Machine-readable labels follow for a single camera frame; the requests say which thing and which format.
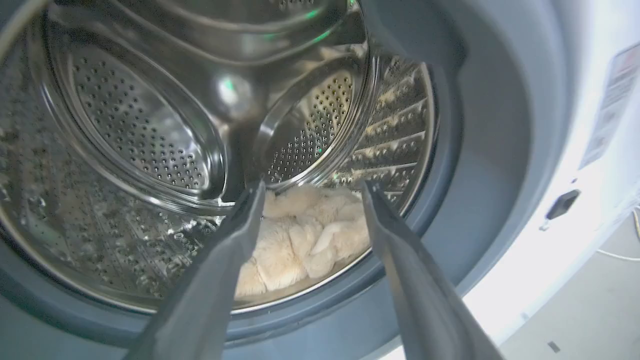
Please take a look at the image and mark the grey rubber door gasket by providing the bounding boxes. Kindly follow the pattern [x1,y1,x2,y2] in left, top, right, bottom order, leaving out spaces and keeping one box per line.
[0,0,532,360]

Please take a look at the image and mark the white front-load washing machine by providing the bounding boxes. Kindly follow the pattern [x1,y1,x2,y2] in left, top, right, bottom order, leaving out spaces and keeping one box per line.
[0,0,640,360]

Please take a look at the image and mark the steel perforated washer drum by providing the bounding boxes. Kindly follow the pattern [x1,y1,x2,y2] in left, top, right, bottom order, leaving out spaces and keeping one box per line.
[0,0,440,315]

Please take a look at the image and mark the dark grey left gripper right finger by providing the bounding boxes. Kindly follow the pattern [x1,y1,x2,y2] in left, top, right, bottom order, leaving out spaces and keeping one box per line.
[361,180,505,360]

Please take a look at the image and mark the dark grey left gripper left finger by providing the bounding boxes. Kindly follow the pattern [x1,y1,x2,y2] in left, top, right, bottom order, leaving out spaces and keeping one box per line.
[123,180,267,360]

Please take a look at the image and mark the cream fluffy cloth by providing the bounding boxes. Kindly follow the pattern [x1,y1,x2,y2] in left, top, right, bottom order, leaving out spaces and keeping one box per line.
[234,184,372,298]

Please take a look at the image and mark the thin white cable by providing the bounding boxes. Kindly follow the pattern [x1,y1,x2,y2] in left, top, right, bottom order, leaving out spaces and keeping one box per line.
[596,206,640,263]

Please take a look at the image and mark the label sticker on washer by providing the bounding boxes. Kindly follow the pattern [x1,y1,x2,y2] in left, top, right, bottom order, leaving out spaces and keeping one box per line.
[579,43,640,171]

